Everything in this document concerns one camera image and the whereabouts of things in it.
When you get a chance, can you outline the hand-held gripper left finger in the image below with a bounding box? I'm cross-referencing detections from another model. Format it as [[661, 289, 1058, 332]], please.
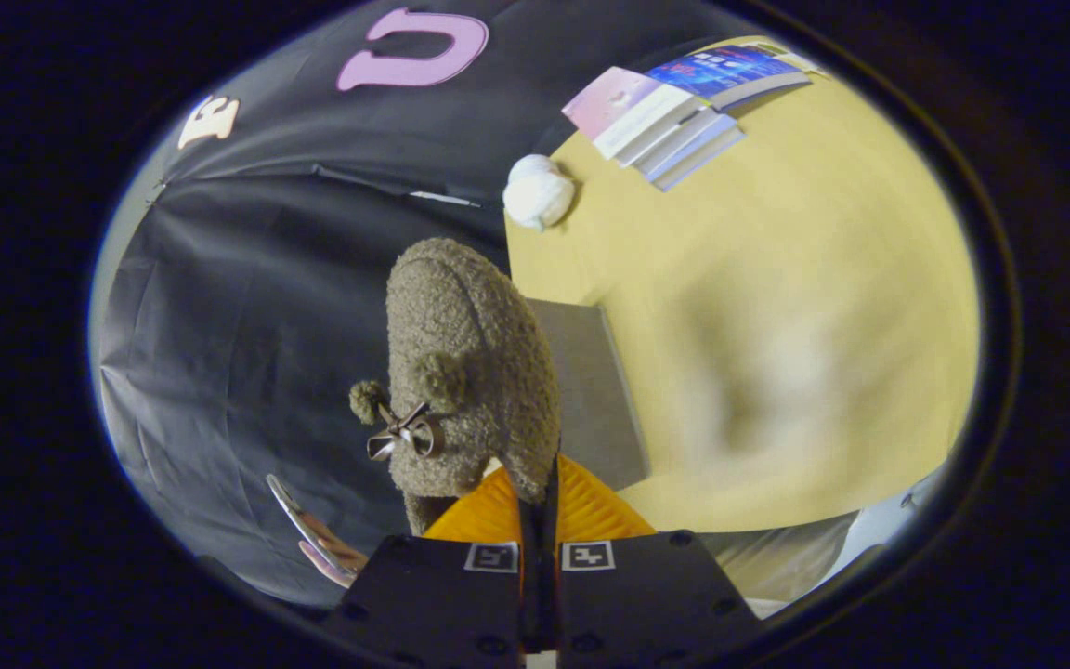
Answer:
[[324, 463, 542, 659]]

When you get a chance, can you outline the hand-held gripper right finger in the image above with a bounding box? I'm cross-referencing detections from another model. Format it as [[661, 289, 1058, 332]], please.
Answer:
[[539, 453, 765, 659]]

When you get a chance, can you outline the grey storage box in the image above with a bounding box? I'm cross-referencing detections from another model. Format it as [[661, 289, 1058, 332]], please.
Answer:
[[524, 297, 652, 492]]

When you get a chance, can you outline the brown fuzzy shoe with bow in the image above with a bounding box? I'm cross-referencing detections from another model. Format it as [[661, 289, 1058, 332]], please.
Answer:
[[348, 237, 562, 536]]

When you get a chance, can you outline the silver smartphone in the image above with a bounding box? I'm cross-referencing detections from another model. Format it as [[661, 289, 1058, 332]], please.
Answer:
[[266, 474, 361, 579]]

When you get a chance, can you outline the black backdrop cloth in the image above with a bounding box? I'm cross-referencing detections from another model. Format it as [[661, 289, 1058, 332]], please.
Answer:
[[89, 0, 731, 610]]

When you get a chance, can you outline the white rolled cloth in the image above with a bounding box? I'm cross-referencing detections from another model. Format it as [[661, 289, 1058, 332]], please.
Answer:
[[502, 153, 579, 232]]

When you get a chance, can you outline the grey book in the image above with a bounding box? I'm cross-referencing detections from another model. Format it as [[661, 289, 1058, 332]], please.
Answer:
[[633, 107, 747, 194]]

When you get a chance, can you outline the white book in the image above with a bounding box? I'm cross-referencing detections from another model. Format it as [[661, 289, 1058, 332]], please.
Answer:
[[594, 85, 705, 162]]

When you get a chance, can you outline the pink book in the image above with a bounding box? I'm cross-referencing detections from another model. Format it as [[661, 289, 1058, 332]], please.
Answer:
[[561, 66, 664, 142]]

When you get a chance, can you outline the blue book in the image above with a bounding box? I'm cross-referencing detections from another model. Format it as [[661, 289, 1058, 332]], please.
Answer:
[[645, 44, 813, 111]]

